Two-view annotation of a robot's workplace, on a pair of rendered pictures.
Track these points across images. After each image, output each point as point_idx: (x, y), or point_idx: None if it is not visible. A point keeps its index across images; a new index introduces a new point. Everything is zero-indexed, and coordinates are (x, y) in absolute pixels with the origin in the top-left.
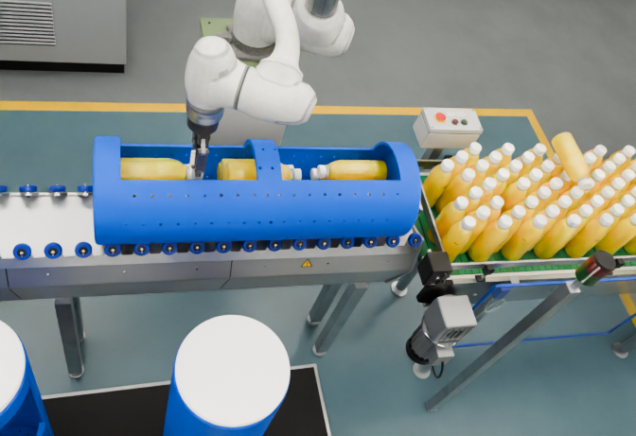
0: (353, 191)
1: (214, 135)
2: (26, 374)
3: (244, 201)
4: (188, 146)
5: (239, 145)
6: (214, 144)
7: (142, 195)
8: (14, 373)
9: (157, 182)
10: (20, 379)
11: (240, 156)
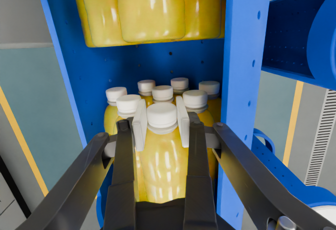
0: None
1: (5, 34)
2: (326, 202)
3: None
4: (74, 108)
5: (6, 3)
6: (16, 33)
7: (237, 205)
8: (330, 212)
9: (224, 199)
10: (335, 208)
11: (62, 0)
